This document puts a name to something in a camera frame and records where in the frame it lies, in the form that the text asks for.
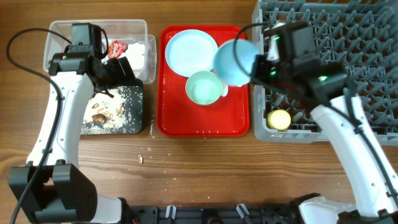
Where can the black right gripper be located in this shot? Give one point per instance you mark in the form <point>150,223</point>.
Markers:
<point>255,63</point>

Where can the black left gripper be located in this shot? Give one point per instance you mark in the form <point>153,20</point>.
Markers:
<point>120,78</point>

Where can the red snack wrapper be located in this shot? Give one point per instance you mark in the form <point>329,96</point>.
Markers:
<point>116,49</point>

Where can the yellow cup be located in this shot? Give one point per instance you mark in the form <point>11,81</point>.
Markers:
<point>279,120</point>

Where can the rice and food leftovers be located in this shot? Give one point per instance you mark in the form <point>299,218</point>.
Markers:
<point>109,113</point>

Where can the light blue bowl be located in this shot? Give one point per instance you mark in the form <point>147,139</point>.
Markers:
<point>226,66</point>

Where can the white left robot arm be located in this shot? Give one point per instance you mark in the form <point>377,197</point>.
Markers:
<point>50,188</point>

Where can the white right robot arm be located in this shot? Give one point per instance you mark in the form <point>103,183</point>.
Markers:
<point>293,67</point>

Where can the black food waste bin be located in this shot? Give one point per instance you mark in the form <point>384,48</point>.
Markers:
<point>118,109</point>

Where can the clear plastic waste bin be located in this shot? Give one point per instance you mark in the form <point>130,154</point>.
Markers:
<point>129,31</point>

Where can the grey dishwasher rack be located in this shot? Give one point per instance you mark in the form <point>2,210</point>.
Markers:
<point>361,35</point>

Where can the white plastic spoon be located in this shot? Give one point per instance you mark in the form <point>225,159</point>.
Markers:
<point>225,90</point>

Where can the red plastic tray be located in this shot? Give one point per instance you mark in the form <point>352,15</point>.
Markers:
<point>178,116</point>

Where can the light blue plate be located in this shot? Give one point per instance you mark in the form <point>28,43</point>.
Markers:
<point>190,51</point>

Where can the green bowl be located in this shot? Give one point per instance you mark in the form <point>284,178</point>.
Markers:
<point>204,88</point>

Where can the food scrap on table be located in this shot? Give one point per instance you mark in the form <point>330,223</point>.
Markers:
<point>140,159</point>

